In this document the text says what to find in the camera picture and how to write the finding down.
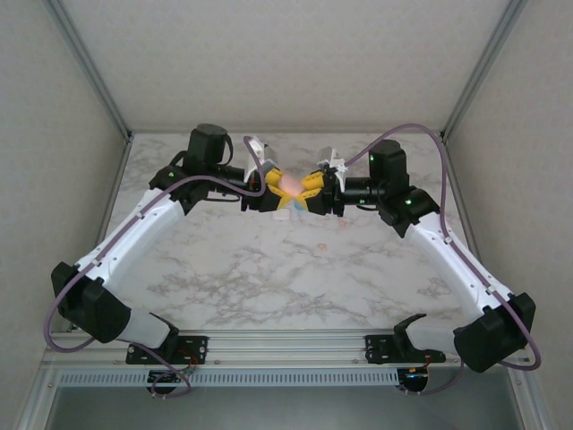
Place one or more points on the white earbud charging case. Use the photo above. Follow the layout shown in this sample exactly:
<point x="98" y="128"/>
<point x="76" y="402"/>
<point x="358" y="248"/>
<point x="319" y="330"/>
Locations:
<point x="282" y="215"/>

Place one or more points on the pink earbud charging case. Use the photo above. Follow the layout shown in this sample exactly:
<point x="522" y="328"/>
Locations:
<point x="290" y="183"/>

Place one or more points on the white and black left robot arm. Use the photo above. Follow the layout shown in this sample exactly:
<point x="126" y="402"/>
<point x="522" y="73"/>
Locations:
<point x="134" y="233"/>

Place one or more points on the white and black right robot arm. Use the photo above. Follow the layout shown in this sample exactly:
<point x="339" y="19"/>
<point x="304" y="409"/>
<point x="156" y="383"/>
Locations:
<point x="452" y="260"/>

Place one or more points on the small electronics board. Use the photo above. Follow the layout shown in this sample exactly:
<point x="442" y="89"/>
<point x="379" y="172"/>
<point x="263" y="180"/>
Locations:
<point x="414" y="378"/>
<point x="163" y="378"/>

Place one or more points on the aluminium table side rail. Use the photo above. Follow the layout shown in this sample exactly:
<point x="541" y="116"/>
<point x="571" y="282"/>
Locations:
<point x="471" y="224"/>
<point x="115" y="179"/>

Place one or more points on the aluminium frame post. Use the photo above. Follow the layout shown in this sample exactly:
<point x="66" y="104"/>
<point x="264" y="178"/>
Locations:
<point x="480" y="71"/>
<point x="94" y="71"/>

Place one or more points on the wide aluminium base rail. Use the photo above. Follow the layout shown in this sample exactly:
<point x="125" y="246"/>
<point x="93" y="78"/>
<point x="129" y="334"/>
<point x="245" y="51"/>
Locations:
<point x="286" y="347"/>

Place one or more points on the aluminium frame leg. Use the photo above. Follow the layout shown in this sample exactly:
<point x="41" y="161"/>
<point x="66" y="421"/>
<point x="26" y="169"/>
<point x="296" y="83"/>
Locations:
<point x="530" y="394"/>
<point x="38" y="394"/>

